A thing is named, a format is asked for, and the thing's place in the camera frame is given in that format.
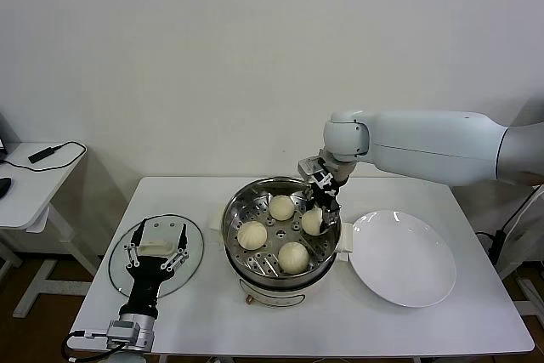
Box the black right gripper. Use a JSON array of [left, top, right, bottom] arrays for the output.
[[303, 179, 343, 235]]

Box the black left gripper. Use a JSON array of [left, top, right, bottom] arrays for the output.
[[119, 218, 190, 316]]

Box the white steamed baozi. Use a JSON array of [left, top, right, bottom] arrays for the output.
[[300, 206, 328, 236], [268, 195, 296, 222], [277, 241, 310, 275], [236, 221, 269, 251]]

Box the glass lid with white handle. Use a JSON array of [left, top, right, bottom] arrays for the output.
[[108, 213, 206, 299]]

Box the stainless steel steamer basket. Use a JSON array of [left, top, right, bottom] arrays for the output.
[[207, 176, 354, 284]]

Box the white round plate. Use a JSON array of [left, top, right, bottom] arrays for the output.
[[348, 209, 458, 309]]

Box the white electric cooker base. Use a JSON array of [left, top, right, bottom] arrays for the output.
[[224, 252, 341, 308]]

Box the white side desk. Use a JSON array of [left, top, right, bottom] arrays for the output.
[[0, 140, 103, 320]]

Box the black monitor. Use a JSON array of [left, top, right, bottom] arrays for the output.
[[0, 111, 9, 158]]

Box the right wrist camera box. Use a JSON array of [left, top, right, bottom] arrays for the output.
[[297, 156, 332, 188]]

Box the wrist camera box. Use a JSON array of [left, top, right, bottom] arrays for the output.
[[297, 156, 332, 188], [105, 320, 137, 343]]

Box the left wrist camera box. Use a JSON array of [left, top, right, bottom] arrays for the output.
[[105, 320, 137, 343]]

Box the black left camera cable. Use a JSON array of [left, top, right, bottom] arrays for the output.
[[63, 330, 116, 363]]

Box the black adapter with cable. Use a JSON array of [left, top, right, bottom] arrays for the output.
[[0, 140, 88, 173]]

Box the black power brick cable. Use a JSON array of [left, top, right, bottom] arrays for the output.
[[474, 186, 544, 266]]

